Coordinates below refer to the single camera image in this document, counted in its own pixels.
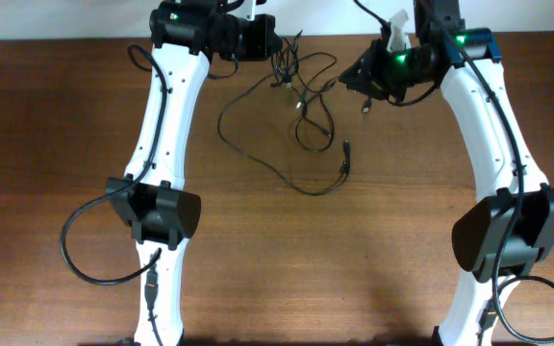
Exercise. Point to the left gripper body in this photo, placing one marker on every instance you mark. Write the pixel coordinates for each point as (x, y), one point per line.
(262, 37)

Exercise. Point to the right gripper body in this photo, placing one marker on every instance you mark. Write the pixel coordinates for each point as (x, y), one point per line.
(370, 73)

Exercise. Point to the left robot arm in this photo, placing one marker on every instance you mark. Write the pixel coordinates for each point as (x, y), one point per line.
(150, 198)

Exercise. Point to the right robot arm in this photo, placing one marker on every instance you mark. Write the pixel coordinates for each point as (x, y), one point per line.
(511, 227)

